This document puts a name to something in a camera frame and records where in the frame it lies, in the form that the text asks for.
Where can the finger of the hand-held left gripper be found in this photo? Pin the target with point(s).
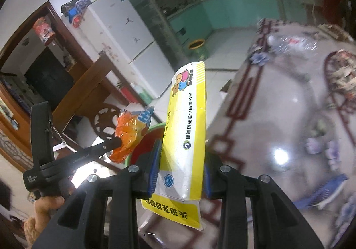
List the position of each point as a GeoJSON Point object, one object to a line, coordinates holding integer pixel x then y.
{"type": "Point", "coordinates": [100, 148]}

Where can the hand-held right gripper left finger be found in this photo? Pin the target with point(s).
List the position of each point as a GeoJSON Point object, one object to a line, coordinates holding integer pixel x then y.
{"type": "Point", "coordinates": [154, 174]}

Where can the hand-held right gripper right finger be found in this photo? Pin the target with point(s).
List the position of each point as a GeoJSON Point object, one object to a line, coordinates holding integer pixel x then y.
{"type": "Point", "coordinates": [207, 182]}

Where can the green red bin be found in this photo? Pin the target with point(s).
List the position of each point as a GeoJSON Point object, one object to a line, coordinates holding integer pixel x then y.
{"type": "Point", "coordinates": [144, 146]}

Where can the orange plastic wrapper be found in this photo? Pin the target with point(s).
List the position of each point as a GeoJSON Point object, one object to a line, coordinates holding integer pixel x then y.
{"type": "Point", "coordinates": [128, 132]}

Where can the yellow white medicine box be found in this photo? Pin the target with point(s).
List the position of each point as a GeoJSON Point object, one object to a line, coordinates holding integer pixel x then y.
{"type": "Point", "coordinates": [183, 132]}

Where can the person's left forearm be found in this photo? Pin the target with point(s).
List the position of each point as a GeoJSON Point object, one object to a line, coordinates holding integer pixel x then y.
{"type": "Point", "coordinates": [29, 228]}

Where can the person's left hand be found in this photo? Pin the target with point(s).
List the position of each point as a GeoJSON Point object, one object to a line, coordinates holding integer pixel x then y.
{"type": "Point", "coordinates": [46, 206]}

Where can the carved wooden chair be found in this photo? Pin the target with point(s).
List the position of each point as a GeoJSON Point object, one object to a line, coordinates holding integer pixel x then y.
{"type": "Point", "coordinates": [105, 121]}

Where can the red bottle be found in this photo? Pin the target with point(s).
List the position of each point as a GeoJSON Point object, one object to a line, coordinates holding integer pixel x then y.
{"type": "Point", "coordinates": [127, 93]}

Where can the green bottle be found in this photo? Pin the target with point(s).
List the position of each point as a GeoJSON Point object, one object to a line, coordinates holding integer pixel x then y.
{"type": "Point", "coordinates": [142, 93]}

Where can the blue plastic packet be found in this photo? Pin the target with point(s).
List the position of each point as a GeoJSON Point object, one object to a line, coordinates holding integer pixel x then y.
{"type": "Point", "coordinates": [319, 190]}

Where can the white refrigerator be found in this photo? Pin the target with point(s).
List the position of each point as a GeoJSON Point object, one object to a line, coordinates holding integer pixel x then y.
{"type": "Point", "coordinates": [125, 34]}

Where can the red printed bag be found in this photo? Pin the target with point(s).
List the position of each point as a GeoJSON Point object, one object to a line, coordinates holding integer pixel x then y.
{"type": "Point", "coordinates": [43, 29]}

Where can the yellow rimmed bucket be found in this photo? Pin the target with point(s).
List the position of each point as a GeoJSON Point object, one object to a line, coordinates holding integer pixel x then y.
{"type": "Point", "coordinates": [196, 44]}

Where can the pile of things on refrigerator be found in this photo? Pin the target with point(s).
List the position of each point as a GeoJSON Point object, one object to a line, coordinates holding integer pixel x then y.
{"type": "Point", "coordinates": [76, 8]}

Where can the clear plastic bottle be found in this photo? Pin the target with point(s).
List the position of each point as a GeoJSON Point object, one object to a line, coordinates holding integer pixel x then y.
{"type": "Point", "coordinates": [292, 43]}

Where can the teal kitchen cabinets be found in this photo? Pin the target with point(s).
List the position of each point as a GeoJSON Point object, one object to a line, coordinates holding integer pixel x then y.
{"type": "Point", "coordinates": [222, 12]}

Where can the wooden door frame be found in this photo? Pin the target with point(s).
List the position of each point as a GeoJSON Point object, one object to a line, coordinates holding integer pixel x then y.
{"type": "Point", "coordinates": [80, 82]}

